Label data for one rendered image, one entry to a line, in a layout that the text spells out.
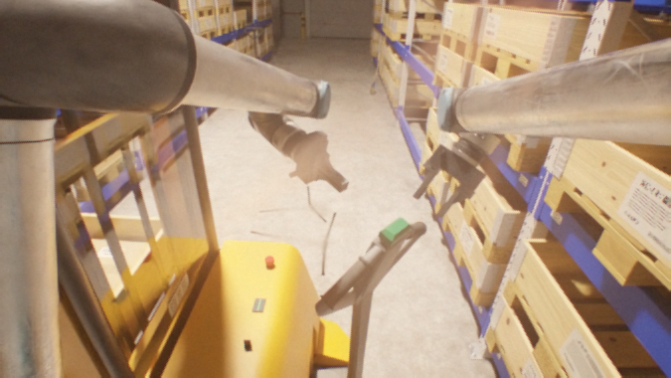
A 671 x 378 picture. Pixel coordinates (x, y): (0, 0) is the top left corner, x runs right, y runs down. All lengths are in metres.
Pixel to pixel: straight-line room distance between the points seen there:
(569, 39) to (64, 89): 1.59
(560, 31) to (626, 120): 1.29
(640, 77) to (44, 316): 0.62
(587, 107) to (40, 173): 0.54
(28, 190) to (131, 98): 0.15
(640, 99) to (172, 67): 0.39
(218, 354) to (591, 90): 1.15
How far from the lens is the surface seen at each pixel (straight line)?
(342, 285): 0.77
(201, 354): 1.25
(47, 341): 0.53
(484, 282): 2.14
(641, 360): 1.76
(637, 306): 1.35
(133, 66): 0.34
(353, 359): 1.22
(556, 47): 1.63
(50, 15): 0.35
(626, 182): 1.26
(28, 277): 0.48
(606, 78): 0.37
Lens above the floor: 1.90
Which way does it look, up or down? 28 degrees down
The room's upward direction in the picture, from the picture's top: 2 degrees clockwise
